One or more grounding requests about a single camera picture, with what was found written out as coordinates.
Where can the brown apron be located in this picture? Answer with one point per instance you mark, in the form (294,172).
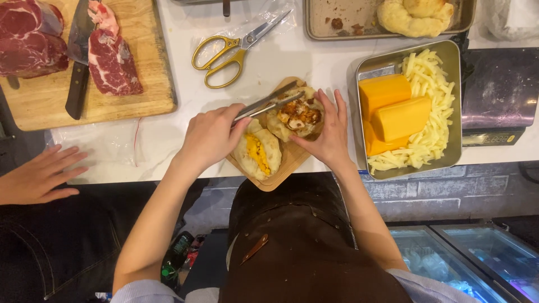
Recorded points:
(303,252)

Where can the bread bun with meat filling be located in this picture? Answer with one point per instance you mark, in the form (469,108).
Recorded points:
(297,115)

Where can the large raw beef chunk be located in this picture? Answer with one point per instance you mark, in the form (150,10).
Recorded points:
(29,42)

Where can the white plastic bag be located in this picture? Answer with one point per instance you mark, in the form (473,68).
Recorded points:
(511,19)

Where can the baked twisted bread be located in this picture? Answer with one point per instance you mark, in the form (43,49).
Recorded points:
(415,17)

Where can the large wooden cutting board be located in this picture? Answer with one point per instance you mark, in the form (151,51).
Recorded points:
(46,105)

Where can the digital kitchen scale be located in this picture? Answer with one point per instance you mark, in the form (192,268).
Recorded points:
(499,92)

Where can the orange cheddar cheese block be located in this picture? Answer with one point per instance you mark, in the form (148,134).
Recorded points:
(402,120)
(383,92)
(379,145)

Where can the raw beef steak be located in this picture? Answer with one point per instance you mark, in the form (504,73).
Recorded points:
(113,67)

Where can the steel tray of cheese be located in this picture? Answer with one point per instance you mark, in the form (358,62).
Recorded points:
(457,105)

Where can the small fatty raw meat piece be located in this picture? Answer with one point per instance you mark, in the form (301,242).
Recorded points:
(104,14)

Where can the metal baking tray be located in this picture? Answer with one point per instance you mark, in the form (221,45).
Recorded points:
(337,12)

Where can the small wooden serving tray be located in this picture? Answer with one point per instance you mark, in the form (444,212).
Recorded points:
(290,158)

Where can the green glass bottle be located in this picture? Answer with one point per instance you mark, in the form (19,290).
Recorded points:
(174,261)

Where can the clear plastic bag red strip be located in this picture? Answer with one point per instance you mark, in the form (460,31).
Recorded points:
(105,143)

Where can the person's right hand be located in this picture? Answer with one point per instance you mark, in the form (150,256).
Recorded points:
(332,141)

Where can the metal tongs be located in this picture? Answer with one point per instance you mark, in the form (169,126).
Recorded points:
(269,103)

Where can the glass-top freezer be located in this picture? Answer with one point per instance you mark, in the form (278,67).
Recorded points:
(467,261)

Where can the person's left hand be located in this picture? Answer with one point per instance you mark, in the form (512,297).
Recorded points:
(208,136)

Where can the bread bun with corn filling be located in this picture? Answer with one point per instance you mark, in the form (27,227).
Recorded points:
(257,151)

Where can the heap of shredded white cheese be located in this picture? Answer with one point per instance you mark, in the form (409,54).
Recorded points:
(438,75)

